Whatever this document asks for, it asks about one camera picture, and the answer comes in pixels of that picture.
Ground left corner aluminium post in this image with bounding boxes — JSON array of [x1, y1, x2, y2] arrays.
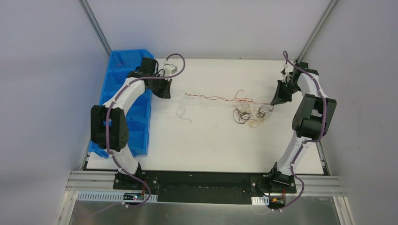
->
[[78, 0, 112, 56]]

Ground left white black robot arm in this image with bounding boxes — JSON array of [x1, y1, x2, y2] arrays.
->
[[91, 57, 177, 190]]

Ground blue plastic bin row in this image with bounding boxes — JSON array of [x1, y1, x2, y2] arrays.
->
[[99, 49, 154, 157]]

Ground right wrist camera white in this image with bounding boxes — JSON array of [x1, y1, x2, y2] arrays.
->
[[280, 64, 289, 81]]

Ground white thin wire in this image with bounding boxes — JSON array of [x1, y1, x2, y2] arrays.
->
[[176, 93, 237, 124]]

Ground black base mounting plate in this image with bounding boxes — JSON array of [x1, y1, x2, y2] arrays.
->
[[113, 170, 297, 204]]

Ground white slotted cable duct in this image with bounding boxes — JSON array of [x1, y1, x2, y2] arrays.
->
[[77, 191, 158, 203]]

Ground aluminium frame rail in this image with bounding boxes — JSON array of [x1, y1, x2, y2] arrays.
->
[[65, 171, 346, 197]]

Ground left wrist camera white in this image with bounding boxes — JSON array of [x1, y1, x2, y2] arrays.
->
[[161, 64, 178, 76]]

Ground bundle of thin wires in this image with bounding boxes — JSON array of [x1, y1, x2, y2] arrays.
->
[[232, 101, 275, 129]]

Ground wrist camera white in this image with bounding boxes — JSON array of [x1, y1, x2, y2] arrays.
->
[[161, 64, 178, 76], [280, 64, 289, 81]]

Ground corner aluminium post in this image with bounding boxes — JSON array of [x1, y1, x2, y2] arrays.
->
[[295, 0, 340, 62], [78, 0, 112, 56]]

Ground bright red thin wire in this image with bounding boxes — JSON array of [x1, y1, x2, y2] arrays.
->
[[185, 89, 271, 105]]

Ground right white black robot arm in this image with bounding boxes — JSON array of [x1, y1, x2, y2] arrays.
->
[[265, 62, 337, 193]]

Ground right corner aluminium post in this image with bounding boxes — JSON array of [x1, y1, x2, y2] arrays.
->
[[295, 0, 340, 62]]

